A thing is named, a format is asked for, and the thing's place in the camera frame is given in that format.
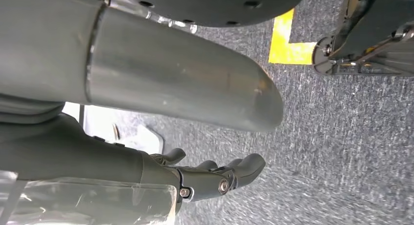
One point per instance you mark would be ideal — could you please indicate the yellow floor tape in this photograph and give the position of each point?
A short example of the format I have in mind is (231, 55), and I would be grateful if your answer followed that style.
(281, 45)

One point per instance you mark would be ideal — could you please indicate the grey robot hand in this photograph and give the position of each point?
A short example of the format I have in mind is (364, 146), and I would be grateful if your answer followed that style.
(161, 74)

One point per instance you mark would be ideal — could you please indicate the black round stool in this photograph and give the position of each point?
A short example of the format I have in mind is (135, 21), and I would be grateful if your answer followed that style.
(210, 7)

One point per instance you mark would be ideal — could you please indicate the black office chair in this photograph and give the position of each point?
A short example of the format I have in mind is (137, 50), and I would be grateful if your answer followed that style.
(372, 23)

